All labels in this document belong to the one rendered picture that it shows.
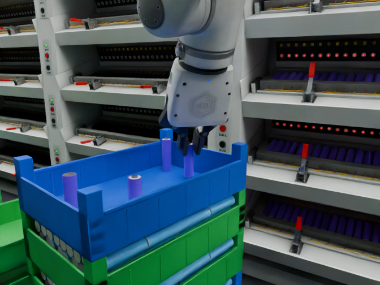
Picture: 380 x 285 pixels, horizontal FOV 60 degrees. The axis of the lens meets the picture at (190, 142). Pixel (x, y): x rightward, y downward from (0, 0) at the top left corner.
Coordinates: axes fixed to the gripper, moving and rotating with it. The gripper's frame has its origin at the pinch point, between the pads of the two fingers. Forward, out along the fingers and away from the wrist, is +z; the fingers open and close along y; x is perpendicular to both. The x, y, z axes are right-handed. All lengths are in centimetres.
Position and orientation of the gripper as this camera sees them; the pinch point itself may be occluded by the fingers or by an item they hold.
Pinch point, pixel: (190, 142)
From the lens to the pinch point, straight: 58.5
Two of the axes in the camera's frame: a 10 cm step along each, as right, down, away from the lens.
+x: -2.7, -6.2, 7.4
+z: -1.2, 7.9, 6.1
